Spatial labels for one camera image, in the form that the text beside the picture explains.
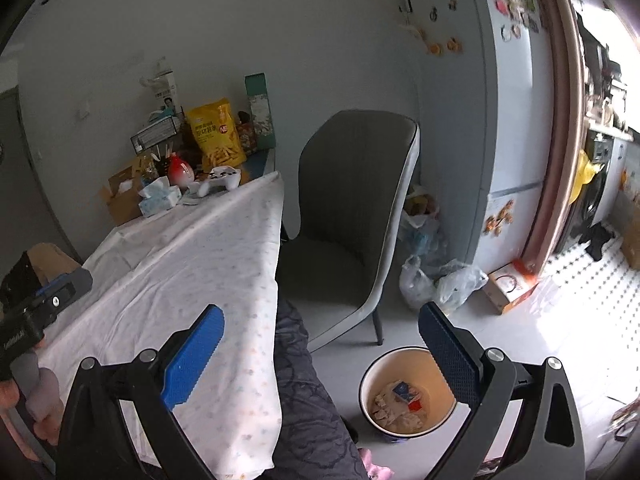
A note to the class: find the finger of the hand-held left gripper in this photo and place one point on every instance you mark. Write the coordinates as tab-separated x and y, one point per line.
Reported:
55	287

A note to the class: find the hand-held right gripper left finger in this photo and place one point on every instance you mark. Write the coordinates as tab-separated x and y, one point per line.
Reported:
195	355

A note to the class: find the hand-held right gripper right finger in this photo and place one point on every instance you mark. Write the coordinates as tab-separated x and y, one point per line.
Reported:
450	355

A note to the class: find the round trash bin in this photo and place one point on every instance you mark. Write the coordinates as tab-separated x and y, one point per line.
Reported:
372	375

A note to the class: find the person's left hand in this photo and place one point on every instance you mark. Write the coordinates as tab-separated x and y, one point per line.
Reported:
47	385

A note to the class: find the tan jacket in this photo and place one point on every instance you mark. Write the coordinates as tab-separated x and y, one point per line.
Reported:
55	260

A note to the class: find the orange and white cardboard box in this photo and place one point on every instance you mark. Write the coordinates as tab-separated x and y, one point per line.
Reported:
512	287

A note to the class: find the brown cardboard box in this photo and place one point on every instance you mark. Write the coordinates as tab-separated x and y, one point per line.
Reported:
120	205

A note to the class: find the grey door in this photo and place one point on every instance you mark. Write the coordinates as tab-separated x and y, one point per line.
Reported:
25	185

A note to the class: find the person's dark patterned trouser leg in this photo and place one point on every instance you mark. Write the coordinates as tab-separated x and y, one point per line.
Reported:
305	400

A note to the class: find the bluish plastic bag with food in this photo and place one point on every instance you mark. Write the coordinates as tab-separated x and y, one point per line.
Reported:
422	225

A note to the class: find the blue tissue box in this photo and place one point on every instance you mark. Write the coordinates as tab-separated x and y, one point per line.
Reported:
160	200

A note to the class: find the red and white bottle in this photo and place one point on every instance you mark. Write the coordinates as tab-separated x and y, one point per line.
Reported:
179	172

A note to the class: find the white game controller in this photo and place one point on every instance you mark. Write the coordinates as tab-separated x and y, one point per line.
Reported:
215	180

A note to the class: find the grey upholstered chair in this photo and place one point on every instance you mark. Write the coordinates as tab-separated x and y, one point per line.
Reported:
350	200

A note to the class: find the blue storage box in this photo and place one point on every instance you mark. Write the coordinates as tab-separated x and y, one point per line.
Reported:
260	162

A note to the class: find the white refrigerator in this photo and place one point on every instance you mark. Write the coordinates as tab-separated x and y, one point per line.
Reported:
470	135

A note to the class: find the yellow snack bag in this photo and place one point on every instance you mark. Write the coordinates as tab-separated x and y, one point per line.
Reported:
217	132

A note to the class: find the yellow hanging cloth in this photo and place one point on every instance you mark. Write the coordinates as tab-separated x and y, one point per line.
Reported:
585	175

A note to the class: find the dark red snack packet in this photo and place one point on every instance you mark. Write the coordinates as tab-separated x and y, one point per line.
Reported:
246	135

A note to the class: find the white printed carton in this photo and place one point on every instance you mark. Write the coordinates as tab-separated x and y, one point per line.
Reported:
165	87

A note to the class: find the tall green box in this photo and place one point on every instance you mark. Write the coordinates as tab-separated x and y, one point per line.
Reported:
260	110

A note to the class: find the orange flower fridge magnet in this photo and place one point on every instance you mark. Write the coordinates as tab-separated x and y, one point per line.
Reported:
435	49
454	45

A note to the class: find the group of fridge magnets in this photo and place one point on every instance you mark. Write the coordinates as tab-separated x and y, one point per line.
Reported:
510	2

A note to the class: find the white wall switch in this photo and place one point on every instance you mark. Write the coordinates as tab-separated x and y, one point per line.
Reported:
84	110

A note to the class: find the pinkish door frame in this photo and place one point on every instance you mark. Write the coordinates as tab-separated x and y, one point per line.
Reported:
562	110

